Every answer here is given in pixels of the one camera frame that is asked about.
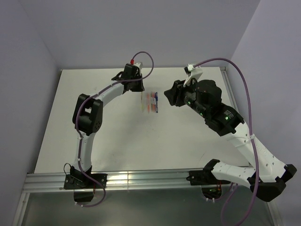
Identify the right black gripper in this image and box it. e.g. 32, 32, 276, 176
164, 75, 209, 118

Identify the yellow highlighter pen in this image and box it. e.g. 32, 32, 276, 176
141, 92, 144, 112

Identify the blue pen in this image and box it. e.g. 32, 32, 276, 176
155, 92, 158, 113

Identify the red highlighter pen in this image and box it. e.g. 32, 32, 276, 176
151, 92, 156, 113

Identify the orange highlighter pen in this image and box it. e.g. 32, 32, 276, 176
146, 93, 151, 113

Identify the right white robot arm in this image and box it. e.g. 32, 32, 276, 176
164, 80, 297, 202

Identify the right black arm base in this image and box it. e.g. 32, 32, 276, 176
186, 168, 233, 203

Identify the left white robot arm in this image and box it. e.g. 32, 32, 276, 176
70, 62, 144, 188

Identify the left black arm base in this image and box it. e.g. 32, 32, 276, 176
63, 166, 108, 203

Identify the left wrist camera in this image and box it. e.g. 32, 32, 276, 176
130, 59, 143, 70

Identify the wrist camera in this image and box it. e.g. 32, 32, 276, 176
183, 64, 203, 87
130, 59, 143, 70

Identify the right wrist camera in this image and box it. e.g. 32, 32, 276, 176
183, 64, 203, 87

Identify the aluminium mounting rail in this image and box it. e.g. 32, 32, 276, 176
22, 164, 270, 196

